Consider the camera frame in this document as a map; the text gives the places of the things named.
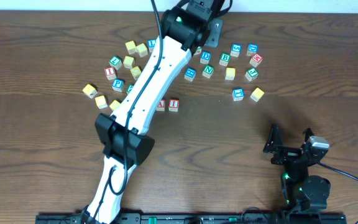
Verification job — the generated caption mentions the red block far left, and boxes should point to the red block far left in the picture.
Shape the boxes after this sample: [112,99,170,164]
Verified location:
[104,67,117,80]

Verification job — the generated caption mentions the blue S block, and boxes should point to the blue S block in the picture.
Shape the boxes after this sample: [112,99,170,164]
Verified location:
[231,44,242,57]

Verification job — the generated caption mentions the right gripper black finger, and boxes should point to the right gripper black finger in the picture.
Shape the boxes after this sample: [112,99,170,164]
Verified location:
[265,123,283,147]
[303,128,314,142]

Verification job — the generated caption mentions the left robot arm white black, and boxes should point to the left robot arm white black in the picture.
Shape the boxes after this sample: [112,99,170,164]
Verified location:
[81,0,228,223]

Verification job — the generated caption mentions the yellow block under gripper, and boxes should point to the yellow block under gripper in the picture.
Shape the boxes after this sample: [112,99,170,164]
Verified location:
[83,84,98,99]

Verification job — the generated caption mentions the green B block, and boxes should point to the green B block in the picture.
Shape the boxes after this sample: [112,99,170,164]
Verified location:
[219,52,231,67]

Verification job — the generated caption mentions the green 4 block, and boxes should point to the green 4 block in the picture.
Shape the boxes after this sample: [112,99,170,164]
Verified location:
[194,47,202,55]

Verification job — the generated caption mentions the blue d block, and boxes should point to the blue d block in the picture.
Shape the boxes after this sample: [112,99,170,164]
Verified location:
[246,44,258,57]
[200,51,211,64]

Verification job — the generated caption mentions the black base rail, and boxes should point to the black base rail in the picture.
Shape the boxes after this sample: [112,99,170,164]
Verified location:
[35,207,347,224]

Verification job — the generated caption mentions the green N block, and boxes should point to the green N block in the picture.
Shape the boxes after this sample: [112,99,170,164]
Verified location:
[203,65,214,78]

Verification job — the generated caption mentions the blue L block left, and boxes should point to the blue L block left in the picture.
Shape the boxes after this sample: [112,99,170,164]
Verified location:
[147,39,156,53]

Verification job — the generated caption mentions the red I block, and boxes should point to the red I block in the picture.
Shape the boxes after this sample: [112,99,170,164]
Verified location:
[168,99,179,112]

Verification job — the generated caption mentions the yellow K block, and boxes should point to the yellow K block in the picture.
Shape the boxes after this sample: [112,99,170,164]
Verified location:
[250,87,265,102]

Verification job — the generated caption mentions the blue H block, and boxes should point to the blue H block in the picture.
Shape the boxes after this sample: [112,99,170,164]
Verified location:
[184,67,196,82]

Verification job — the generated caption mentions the blue block by gripper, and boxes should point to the blue block by gripper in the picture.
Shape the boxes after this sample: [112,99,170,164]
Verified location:
[112,78,124,92]

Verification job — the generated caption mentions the yellow C block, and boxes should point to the yellow C block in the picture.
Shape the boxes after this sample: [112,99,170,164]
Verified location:
[225,67,236,80]

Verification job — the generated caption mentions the yellow block lower middle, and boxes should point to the yellow block lower middle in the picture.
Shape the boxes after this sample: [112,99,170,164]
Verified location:
[109,100,121,111]

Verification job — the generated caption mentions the blue D block middle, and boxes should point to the blue D block middle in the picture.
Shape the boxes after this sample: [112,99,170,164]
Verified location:
[200,51,211,64]

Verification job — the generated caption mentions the green L block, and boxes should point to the green L block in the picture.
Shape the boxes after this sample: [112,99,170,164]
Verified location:
[109,56,122,70]

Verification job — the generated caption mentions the green Z block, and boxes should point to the green Z block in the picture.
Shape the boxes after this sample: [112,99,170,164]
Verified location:
[126,84,134,94]

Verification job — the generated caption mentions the blue D block right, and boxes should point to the blue D block right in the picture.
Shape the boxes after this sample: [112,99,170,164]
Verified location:
[246,44,258,57]

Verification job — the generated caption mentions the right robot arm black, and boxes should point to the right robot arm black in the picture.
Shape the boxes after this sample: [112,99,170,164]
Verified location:
[263,124,331,213]

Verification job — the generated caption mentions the red A block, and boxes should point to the red A block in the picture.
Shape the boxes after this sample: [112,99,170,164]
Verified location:
[156,100,165,111]

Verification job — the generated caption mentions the red M block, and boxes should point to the red M block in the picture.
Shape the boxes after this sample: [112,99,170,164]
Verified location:
[249,54,263,67]

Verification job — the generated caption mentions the yellow block lower left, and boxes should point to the yellow block lower left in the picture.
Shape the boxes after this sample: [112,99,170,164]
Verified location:
[95,95,108,109]

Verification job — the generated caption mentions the green J block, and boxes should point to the green J block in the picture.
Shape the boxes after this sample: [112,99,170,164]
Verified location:
[245,68,259,82]

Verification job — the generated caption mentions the blue T block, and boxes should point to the blue T block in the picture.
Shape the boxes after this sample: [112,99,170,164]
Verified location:
[232,88,244,101]

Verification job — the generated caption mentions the yellow block top left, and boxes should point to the yellow block top left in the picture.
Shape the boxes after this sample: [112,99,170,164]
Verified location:
[125,40,137,55]

